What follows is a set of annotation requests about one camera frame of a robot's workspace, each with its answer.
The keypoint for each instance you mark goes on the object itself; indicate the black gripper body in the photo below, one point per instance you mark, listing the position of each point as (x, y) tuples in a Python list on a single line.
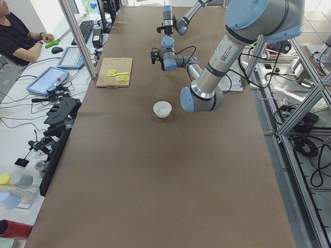
[(158, 56), (168, 29)]

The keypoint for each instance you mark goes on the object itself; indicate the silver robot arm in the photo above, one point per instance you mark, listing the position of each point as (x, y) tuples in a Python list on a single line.
[(245, 21), (171, 23)]

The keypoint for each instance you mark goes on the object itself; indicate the lemon slice toy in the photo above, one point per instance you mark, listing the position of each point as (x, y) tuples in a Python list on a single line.
[(122, 78), (111, 72)]

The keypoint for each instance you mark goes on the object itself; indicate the bamboo cutting board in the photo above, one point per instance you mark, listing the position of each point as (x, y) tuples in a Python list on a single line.
[(118, 64)]

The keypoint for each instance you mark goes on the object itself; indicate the white round bowl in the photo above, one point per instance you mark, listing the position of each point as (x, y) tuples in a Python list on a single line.
[(162, 109)]

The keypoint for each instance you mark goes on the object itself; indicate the black keyboard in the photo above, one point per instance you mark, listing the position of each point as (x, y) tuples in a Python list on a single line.
[(86, 28)]

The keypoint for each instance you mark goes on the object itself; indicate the blue teach pendant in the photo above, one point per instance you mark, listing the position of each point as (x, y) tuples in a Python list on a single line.
[(71, 59), (48, 81)]

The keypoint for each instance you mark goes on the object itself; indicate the black computer mouse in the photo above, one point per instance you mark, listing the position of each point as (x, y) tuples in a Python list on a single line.
[(56, 50)]

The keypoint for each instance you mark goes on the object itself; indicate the green plastic tool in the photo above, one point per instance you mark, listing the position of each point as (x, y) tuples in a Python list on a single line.
[(52, 43)]

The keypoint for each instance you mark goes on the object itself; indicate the person in black shirt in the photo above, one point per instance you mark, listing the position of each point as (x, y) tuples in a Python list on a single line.
[(18, 44)]

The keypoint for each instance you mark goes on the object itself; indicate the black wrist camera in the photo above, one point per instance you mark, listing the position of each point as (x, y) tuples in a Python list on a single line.
[(155, 55), (161, 29)]

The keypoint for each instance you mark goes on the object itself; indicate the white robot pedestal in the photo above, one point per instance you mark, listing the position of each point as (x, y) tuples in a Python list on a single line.
[(231, 82)]

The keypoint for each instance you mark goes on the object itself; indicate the aluminium frame post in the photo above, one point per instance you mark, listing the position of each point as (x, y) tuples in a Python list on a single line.
[(74, 27)]

